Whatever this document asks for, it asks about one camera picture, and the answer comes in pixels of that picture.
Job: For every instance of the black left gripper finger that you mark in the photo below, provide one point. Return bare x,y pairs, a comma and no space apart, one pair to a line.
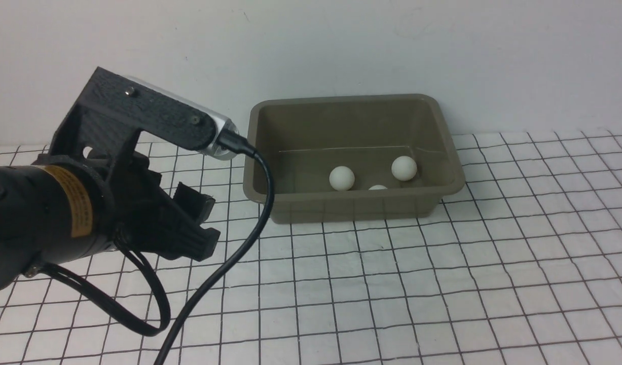
199,244
196,205

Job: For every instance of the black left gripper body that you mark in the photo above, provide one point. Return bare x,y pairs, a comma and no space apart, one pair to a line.
131,209

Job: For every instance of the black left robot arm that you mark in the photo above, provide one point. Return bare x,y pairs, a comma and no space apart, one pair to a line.
57,212

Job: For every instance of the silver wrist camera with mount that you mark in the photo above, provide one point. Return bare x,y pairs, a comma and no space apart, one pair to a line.
112,112

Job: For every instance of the white ping-pong ball with logo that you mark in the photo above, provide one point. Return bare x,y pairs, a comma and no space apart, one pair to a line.
341,178

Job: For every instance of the olive plastic storage bin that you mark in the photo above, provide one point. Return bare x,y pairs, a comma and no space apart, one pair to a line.
303,139

